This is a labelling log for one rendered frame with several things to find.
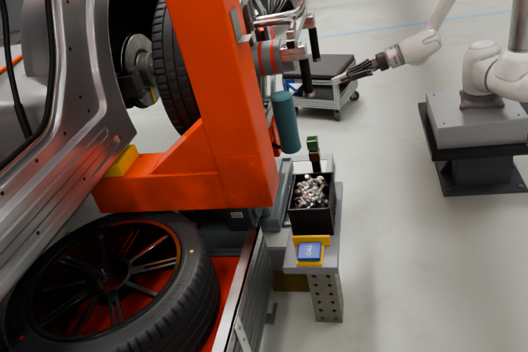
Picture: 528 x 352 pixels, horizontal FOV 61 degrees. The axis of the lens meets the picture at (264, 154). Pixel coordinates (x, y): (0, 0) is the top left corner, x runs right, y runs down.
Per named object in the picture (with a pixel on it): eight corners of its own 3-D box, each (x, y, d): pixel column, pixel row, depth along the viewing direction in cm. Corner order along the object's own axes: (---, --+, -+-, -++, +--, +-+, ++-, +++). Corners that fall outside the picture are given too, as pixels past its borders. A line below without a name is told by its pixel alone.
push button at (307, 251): (300, 247, 143) (299, 242, 142) (322, 247, 142) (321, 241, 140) (298, 263, 138) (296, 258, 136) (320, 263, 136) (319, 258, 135)
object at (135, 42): (163, 79, 222) (137, 21, 201) (177, 78, 220) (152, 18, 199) (142, 120, 199) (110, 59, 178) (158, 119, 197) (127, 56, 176)
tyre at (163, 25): (207, 171, 202) (222, 59, 234) (256, 168, 196) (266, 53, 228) (133, 82, 147) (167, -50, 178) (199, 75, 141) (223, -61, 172)
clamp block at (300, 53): (284, 56, 164) (281, 43, 162) (308, 53, 162) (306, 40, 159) (281, 62, 160) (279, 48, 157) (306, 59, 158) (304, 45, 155)
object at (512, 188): (515, 141, 241) (521, 91, 226) (549, 200, 201) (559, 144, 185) (418, 149, 253) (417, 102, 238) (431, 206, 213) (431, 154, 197)
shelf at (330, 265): (299, 189, 175) (298, 183, 173) (342, 187, 171) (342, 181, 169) (284, 273, 140) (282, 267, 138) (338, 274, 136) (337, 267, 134)
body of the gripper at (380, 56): (383, 47, 183) (361, 56, 186) (385, 55, 176) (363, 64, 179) (388, 63, 186) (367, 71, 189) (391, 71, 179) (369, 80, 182)
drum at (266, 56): (251, 70, 193) (244, 38, 186) (300, 64, 188) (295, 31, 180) (244, 83, 182) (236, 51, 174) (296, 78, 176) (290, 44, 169)
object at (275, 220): (232, 173, 256) (229, 159, 251) (294, 170, 247) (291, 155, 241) (208, 234, 215) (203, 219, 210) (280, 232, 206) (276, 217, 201)
